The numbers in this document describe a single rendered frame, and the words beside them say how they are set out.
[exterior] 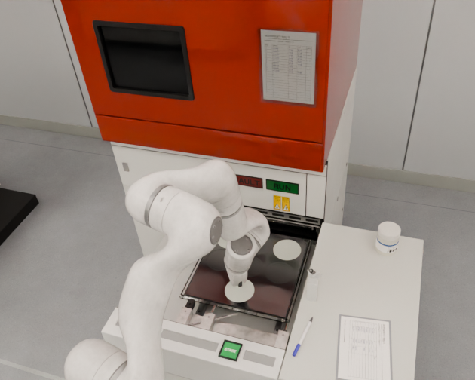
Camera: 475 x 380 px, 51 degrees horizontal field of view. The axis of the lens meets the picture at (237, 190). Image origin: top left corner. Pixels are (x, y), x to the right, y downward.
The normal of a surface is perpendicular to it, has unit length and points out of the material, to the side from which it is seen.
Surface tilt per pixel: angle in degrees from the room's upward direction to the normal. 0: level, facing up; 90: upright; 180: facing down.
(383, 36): 90
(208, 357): 0
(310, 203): 90
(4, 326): 0
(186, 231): 47
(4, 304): 0
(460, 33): 90
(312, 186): 90
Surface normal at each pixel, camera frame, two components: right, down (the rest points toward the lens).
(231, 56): -0.32, 0.63
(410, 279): -0.07, -0.75
